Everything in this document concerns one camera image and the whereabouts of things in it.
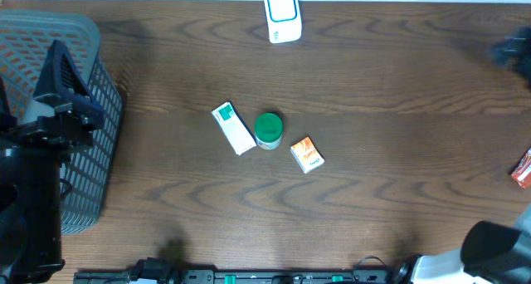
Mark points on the long orange sachet pack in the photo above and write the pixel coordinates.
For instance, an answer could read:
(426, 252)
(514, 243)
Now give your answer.
(522, 171)

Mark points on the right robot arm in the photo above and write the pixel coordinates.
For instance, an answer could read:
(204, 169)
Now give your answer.
(490, 253)

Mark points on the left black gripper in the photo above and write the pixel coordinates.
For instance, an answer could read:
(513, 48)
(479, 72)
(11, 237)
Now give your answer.
(54, 124)

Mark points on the white green Panadol box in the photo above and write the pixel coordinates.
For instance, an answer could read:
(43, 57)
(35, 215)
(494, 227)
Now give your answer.
(233, 128)

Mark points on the small orange box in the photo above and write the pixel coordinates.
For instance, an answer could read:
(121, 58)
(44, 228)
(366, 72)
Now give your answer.
(306, 155)

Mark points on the white barcode scanner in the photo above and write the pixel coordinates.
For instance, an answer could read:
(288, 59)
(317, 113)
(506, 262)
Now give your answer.
(283, 20)

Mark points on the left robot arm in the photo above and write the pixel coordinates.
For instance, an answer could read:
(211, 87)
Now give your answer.
(31, 157)

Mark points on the green lid jar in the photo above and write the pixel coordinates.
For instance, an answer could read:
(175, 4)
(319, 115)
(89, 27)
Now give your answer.
(268, 131)

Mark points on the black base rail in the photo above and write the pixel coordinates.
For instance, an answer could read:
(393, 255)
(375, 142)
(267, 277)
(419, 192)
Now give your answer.
(158, 271)

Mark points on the grey plastic basket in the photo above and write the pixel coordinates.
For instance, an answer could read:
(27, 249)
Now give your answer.
(25, 39)

